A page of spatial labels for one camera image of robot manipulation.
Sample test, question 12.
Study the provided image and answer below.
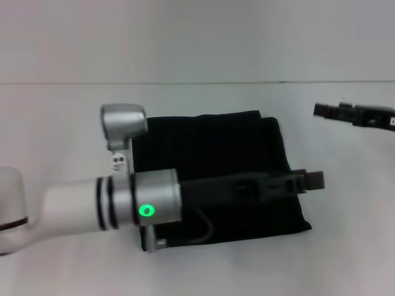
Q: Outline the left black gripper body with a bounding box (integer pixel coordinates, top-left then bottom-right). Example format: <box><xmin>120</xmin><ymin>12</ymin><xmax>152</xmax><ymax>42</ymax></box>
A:
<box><xmin>180</xmin><ymin>171</ymin><xmax>270</xmax><ymax>206</ymax></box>

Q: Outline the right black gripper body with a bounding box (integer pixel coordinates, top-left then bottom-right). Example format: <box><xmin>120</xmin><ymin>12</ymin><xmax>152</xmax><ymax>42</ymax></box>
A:
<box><xmin>352</xmin><ymin>104</ymin><xmax>395</xmax><ymax>133</ymax></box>

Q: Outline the black shirt with white print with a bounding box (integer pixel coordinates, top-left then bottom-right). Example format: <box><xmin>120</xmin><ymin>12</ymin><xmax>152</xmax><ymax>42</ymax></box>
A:
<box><xmin>132</xmin><ymin>109</ymin><xmax>312</xmax><ymax>252</ymax></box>

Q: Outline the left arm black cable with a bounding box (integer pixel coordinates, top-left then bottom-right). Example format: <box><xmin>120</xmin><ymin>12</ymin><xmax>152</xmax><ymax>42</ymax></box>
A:
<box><xmin>146</xmin><ymin>208</ymin><xmax>215</xmax><ymax>254</ymax></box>

